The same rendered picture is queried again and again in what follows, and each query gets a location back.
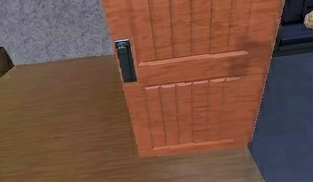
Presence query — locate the orange wooden room door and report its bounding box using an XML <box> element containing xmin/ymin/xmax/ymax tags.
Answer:
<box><xmin>99</xmin><ymin>0</ymin><xmax>313</xmax><ymax>164</ymax></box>

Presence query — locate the black door handle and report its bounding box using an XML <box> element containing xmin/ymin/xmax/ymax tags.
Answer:
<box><xmin>114</xmin><ymin>37</ymin><xmax>138</xmax><ymax>85</ymax></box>

